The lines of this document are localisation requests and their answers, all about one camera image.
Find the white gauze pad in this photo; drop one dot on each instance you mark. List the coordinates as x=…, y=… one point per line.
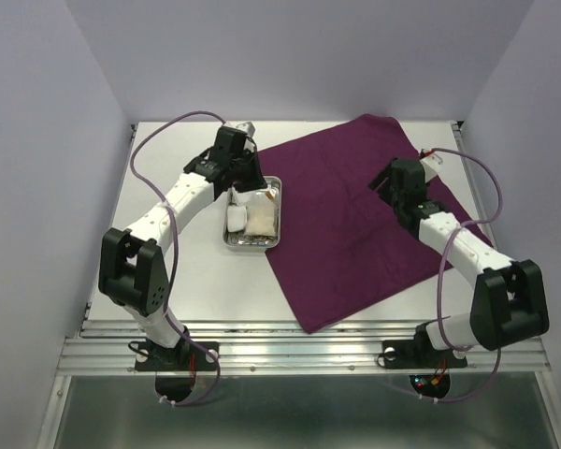
x=236, y=218

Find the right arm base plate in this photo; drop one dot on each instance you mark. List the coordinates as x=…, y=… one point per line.
x=406, y=354

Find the stainless steel tray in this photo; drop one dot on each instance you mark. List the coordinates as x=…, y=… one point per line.
x=239, y=241

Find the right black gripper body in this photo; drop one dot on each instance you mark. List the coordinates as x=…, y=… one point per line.
x=399, y=203

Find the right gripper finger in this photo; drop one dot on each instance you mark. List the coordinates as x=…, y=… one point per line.
x=389, y=193
x=381, y=177

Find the bagged beige bandage roll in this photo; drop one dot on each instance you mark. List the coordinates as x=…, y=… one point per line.
x=261, y=217

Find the aluminium front rail frame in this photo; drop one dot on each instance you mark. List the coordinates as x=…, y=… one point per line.
x=246, y=348

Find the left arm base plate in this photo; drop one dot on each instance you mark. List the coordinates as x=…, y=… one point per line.
x=151, y=357

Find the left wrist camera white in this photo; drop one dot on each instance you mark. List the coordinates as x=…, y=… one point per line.
x=247, y=127

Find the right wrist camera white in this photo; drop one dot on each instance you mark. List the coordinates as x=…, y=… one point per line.
x=432, y=165

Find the purple surgical cloth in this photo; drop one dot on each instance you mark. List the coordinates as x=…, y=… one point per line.
x=342, y=253

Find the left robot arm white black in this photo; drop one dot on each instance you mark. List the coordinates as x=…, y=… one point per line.
x=132, y=271

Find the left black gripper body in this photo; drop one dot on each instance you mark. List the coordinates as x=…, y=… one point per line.
x=247, y=175

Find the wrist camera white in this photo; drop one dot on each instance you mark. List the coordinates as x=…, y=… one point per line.
x=247, y=127
x=432, y=165

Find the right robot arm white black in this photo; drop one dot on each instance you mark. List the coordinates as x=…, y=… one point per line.
x=509, y=302

